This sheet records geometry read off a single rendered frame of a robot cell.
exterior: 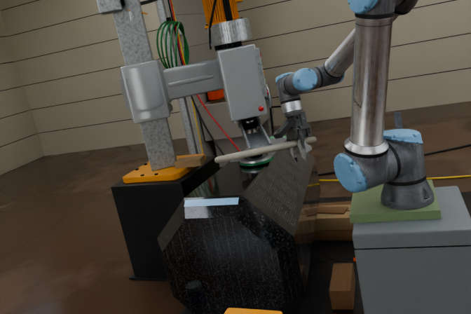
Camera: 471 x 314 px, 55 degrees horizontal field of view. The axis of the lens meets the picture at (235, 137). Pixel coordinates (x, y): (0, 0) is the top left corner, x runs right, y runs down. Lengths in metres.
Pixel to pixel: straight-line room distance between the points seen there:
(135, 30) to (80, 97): 6.17
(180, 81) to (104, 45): 5.69
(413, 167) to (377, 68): 0.44
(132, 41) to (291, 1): 4.59
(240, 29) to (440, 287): 1.65
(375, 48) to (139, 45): 2.11
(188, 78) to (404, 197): 1.97
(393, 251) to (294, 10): 6.12
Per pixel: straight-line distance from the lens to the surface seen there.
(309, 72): 1.87
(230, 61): 2.65
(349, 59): 1.81
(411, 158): 1.73
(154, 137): 3.34
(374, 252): 1.74
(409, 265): 1.76
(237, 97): 2.67
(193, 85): 3.30
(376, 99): 1.53
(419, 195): 1.78
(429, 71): 7.52
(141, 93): 3.23
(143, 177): 3.31
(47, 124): 10.04
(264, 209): 2.36
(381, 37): 1.47
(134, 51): 3.29
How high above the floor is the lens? 1.60
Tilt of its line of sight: 12 degrees down
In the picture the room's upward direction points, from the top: 12 degrees counter-clockwise
